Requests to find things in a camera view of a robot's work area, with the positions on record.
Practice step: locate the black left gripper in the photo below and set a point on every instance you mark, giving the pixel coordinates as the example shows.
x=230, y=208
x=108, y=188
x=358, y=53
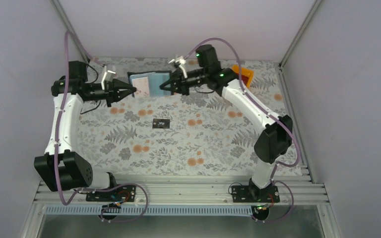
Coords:
x=111, y=88

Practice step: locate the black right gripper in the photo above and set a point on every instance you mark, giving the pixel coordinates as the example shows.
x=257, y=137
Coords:
x=181, y=85

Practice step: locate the dark VIP credit card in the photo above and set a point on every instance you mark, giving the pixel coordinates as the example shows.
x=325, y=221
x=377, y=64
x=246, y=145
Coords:
x=161, y=123

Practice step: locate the pale pink floral card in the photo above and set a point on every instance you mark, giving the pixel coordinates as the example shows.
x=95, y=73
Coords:
x=142, y=86

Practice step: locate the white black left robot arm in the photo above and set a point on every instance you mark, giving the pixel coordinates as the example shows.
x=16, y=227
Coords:
x=62, y=167

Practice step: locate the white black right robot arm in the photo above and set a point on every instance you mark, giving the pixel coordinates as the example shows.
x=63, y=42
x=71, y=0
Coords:
x=274, y=130

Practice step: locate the red VIP card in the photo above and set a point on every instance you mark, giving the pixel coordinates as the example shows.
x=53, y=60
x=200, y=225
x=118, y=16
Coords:
x=245, y=79

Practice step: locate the floral table cover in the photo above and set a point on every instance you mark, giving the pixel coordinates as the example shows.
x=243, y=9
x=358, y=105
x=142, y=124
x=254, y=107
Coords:
x=207, y=136

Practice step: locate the orange plastic bin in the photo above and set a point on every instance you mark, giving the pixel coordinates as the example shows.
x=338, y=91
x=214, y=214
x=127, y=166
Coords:
x=247, y=72

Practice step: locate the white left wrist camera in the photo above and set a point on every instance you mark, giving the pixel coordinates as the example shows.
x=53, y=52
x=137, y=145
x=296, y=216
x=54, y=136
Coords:
x=108, y=74

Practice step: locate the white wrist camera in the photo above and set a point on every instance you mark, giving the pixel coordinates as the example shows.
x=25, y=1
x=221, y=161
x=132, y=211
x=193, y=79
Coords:
x=108, y=74
x=179, y=62

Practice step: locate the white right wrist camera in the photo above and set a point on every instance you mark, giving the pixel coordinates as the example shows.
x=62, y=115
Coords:
x=179, y=62

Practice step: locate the aluminium frame corner post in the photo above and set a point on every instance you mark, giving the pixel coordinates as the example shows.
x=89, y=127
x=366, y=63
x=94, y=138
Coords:
x=69, y=27

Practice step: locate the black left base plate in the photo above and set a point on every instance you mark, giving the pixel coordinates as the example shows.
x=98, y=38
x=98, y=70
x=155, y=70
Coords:
x=125, y=193

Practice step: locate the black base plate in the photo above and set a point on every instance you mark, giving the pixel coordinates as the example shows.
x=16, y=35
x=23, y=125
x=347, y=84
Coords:
x=252, y=194
x=125, y=193

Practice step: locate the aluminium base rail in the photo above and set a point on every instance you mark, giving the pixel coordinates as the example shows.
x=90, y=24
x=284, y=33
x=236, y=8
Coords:
x=213, y=190

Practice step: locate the right aluminium frame post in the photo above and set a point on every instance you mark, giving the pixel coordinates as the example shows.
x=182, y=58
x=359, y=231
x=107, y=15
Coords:
x=300, y=32

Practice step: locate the perforated cable duct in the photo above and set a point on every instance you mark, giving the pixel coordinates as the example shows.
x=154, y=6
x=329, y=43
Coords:
x=155, y=210

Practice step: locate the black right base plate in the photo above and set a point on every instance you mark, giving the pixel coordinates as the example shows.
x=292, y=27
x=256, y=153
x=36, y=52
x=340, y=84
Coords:
x=252, y=194

